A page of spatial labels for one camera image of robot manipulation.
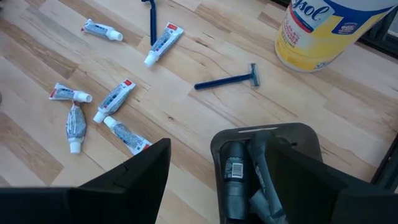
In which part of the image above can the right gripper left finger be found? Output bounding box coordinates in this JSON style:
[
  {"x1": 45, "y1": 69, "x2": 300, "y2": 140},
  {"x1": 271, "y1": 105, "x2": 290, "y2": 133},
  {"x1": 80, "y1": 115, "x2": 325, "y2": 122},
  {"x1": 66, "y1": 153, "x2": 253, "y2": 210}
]
[{"x1": 0, "y1": 138, "x2": 172, "y2": 224}]

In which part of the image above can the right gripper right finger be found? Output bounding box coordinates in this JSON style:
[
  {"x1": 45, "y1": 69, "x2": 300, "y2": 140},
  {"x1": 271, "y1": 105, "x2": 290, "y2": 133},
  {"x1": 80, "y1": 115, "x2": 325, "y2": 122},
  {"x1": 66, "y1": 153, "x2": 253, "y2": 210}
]
[{"x1": 266, "y1": 136, "x2": 398, "y2": 224}]

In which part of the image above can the white travel toothpaste tube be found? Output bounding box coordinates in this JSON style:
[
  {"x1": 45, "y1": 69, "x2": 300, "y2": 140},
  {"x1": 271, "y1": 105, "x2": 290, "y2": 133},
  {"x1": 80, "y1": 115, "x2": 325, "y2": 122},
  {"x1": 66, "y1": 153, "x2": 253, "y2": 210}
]
[
  {"x1": 103, "y1": 115, "x2": 153, "y2": 156},
  {"x1": 93, "y1": 78, "x2": 137, "y2": 124},
  {"x1": 143, "y1": 21, "x2": 184, "y2": 68},
  {"x1": 49, "y1": 82, "x2": 93, "y2": 103},
  {"x1": 80, "y1": 18, "x2": 124, "y2": 42},
  {"x1": 65, "y1": 101, "x2": 88, "y2": 154}
]

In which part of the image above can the blue disposable razor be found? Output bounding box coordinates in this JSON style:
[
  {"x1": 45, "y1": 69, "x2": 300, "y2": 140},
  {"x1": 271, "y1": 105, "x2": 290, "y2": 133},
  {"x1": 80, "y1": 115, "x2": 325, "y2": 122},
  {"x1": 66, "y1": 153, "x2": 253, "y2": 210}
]
[
  {"x1": 141, "y1": 0, "x2": 158, "y2": 47},
  {"x1": 193, "y1": 63, "x2": 261, "y2": 91}
]

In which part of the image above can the dark grey plastic bin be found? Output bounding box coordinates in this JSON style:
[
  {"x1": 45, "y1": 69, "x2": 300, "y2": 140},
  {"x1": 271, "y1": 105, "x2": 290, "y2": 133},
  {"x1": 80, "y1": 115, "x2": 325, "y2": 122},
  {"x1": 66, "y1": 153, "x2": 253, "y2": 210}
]
[{"x1": 210, "y1": 123, "x2": 324, "y2": 224}]

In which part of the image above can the yellow Lysol wipes canister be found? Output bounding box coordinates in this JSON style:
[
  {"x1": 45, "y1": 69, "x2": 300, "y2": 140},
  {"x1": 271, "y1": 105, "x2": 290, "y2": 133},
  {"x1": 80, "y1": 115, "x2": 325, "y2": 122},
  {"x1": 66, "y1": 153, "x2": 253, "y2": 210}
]
[{"x1": 274, "y1": 0, "x2": 398, "y2": 73}]

